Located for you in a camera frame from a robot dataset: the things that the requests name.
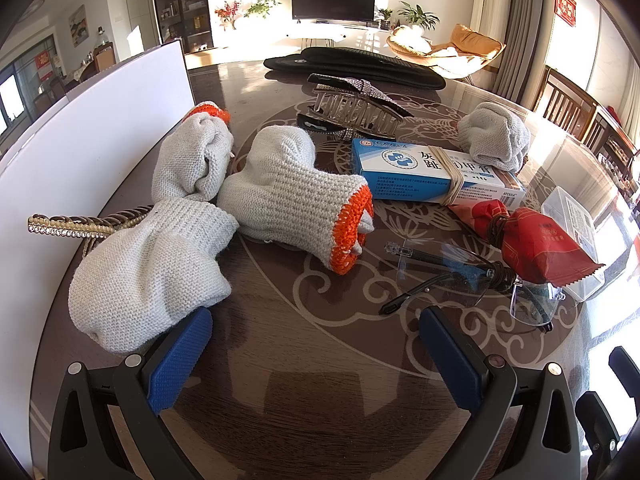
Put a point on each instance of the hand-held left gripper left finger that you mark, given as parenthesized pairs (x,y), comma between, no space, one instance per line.
(180,360)

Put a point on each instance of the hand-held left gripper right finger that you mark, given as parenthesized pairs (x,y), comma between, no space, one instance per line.
(450,360)

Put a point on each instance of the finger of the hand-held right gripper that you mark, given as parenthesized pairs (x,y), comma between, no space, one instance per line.
(597,422)
(627,370)

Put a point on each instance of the clear safety glasses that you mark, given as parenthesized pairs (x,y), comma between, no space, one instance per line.
(440,280)

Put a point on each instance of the white knit glove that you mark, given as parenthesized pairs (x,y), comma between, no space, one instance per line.
(145,275)

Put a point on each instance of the red snack packet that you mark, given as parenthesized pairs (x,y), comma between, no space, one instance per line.
(540,245)

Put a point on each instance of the clear plastic box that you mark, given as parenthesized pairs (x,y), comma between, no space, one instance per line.
(575,225)

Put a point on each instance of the brown gold hair claw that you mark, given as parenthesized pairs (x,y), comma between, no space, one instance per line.
(75,225)

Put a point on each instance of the glove wide orange cuff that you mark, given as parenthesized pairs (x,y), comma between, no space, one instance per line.
(285,195)

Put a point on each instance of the glove small orange cuff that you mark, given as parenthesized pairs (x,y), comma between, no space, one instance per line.
(195,160)

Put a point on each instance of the blue white medicine box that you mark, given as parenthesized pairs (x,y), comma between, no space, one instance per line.
(400,165)

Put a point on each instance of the grey knit glove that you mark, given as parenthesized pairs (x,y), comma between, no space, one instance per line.
(492,132)

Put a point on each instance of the white board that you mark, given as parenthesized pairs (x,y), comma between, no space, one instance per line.
(90,130)

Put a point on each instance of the rhinestone silver hair claw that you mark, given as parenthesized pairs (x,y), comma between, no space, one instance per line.
(350,110)

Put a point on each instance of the wooden slat-back chair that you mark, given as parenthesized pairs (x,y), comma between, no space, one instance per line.
(612,135)
(565,102)

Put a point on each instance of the brown upholstered chair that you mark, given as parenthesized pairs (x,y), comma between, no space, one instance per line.
(105,59)

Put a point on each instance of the orange lounge chair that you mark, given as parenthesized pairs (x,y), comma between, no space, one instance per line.
(465,42)

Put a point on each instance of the grey curtain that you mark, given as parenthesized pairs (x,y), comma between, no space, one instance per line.
(525,25)

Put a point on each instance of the white tv console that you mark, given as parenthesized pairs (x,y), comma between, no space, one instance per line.
(345,32)

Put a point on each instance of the large potted plant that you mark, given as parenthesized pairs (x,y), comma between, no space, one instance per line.
(417,12)

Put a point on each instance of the small potted plant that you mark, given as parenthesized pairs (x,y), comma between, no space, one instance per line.
(384,14)

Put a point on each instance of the red flower vase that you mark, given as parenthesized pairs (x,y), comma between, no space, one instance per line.
(227,10)

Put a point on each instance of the dark display cabinet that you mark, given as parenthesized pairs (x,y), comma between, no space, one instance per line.
(177,5)

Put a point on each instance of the green trailing plant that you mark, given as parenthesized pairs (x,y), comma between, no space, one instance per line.
(262,7)

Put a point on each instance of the black television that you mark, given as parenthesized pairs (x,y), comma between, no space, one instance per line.
(332,2)

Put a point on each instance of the framed wall painting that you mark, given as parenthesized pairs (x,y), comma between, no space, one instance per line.
(78,25)

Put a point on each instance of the red wall hanging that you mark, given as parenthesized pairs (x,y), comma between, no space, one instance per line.
(566,6)

